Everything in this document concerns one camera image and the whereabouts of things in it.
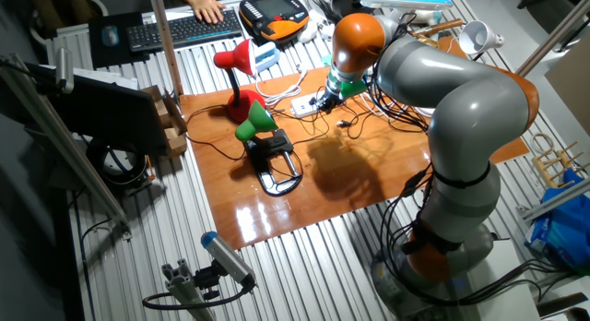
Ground short aluminium camera stand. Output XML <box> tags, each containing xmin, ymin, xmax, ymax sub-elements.
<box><xmin>160</xmin><ymin>258</ymin><xmax>218</xmax><ymax>321</ymax></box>

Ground robot teach pendant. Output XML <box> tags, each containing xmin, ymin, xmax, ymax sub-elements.
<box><xmin>238</xmin><ymin>0</ymin><xmax>311</xmax><ymax>46</ymax></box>

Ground slanted aluminium post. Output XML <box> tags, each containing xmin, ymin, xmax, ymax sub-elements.
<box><xmin>515</xmin><ymin>0</ymin><xmax>590</xmax><ymax>77</ymax></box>

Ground silver camera on bar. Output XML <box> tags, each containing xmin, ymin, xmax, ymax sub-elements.
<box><xmin>53</xmin><ymin>46</ymin><xmax>76</xmax><ymax>95</ymax></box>

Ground black monitor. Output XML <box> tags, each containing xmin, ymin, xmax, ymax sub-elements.
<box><xmin>27</xmin><ymin>62</ymin><xmax>170</xmax><ymax>156</ymax></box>

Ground bare person hand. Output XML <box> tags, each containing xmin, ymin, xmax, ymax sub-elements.
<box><xmin>183</xmin><ymin>0</ymin><xmax>228</xmax><ymax>25</ymax></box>

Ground green clamp desk lamp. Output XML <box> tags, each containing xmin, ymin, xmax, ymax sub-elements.
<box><xmin>234</xmin><ymin>99</ymin><xmax>304</xmax><ymax>197</ymax></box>

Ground grey computer mouse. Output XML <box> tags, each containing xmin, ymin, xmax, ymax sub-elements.
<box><xmin>100</xmin><ymin>24</ymin><xmax>121</xmax><ymax>48</ymax></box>

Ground black keyboard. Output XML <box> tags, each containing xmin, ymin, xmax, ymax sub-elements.
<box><xmin>125</xmin><ymin>7</ymin><xmax>244</xmax><ymax>54</ymax></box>

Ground black round cable coil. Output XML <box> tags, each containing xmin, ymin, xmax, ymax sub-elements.
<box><xmin>85</xmin><ymin>136</ymin><xmax>156</xmax><ymax>196</ymax></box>

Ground black round device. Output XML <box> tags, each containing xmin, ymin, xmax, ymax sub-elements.
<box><xmin>329</xmin><ymin>0</ymin><xmax>370</xmax><ymax>18</ymax></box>

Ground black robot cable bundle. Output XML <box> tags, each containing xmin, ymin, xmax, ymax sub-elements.
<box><xmin>377</xmin><ymin>168</ymin><xmax>582</xmax><ymax>308</ymax></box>

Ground braided white cord with plug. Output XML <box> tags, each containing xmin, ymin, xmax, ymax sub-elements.
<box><xmin>255</xmin><ymin>65</ymin><xmax>309</xmax><ymax>108</ymax></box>

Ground silver camera with blue end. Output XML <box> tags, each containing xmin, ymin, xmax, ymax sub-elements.
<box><xmin>200</xmin><ymin>231</ymin><xmax>257</xmax><ymax>290</ymax></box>

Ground brown cardboard box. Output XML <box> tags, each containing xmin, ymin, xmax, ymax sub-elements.
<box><xmin>140</xmin><ymin>84</ymin><xmax>189</xmax><ymax>159</ymax></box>

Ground slanted aluminium profile bar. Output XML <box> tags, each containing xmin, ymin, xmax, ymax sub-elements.
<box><xmin>0</xmin><ymin>53</ymin><xmax>133</xmax><ymax>242</ymax></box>

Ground wooden rack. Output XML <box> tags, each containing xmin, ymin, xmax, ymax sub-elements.
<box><xmin>529</xmin><ymin>134</ymin><xmax>590</xmax><ymax>188</ymax></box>

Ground black mouse pad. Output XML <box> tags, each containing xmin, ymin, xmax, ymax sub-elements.
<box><xmin>87</xmin><ymin>10</ymin><xmax>151</xmax><ymax>71</ymax></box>

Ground white shade desk lamp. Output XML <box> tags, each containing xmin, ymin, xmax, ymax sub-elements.
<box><xmin>458</xmin><ymin>19</ymin><xmax>506</xmax><ymax>64</ymax></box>

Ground white rounded object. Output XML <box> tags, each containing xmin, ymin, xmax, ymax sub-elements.
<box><xmin>297</xmin><ymin>19</ymin><xmax>320</xmax><ymax>44</ymax></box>

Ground wooden handle tool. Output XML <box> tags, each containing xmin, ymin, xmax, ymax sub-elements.
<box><xmin>412</xmin><ymin>18</ymin><xmax>465</xmax><ymax>39</ymax></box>

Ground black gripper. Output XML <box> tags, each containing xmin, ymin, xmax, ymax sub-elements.
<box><xmin>316</xmin><ymin>86</ymin><xmax>345</xmax><ymax>116</ymax></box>

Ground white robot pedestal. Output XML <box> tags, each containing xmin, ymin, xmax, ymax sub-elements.
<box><xmin>368</xmin><ymin>237</ymin><xmax>543</xmax><ymax>321</ymax></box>

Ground white power strip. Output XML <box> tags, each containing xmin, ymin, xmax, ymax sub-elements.
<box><xmin>289</xmin><ymin>92</ymin><xmax>324</xmax><ymax>118</ymax></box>

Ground blue plastic bag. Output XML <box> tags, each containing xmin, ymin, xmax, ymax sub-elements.
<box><xmin>525</xmin><ymin>168</ymin><xmax>590</xmax><ymax>271</ymax></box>

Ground red desk lamp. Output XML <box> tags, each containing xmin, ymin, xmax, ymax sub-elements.
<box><xmin>212</xmin><ymin>38</ymin><xmax>267</xmax><ymax>125</ymax></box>

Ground beige cardboard panel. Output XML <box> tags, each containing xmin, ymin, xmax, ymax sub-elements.
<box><xmin>543</xmin><ymin>34</ymin><xmax>590</xmax><ymax>137</ymax></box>

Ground black lamp power cord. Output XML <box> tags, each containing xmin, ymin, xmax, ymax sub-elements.
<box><xmin>185</xmin><ymin>103</ymin><xmax>331</xmax><ymax>180</ymax></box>
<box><xmin>335</xmin><ymin>101</ymin><xmax>374</xmax><ymax>140</ymax></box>
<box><xmin>269</xmin><ymin>95</ymin><xmax>331</xmax><ymax>142</ymax></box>

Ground white and blue LED lamp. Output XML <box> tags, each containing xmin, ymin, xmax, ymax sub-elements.
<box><xmin>359</xmin><ymin>0</ymin><xmax>455</xmax><ymax>27</ymax></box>

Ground thin white cord with plug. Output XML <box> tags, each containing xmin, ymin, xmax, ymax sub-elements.
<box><xmin>357</xmin><ymin>89</ymin><xmax>435</xmax><ymax>122</ymax></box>

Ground black camera cable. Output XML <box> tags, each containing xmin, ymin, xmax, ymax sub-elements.
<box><xmin>141</xmin><ymin>274</ymin><xmax>257</xmax><ymax>311</ymax></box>

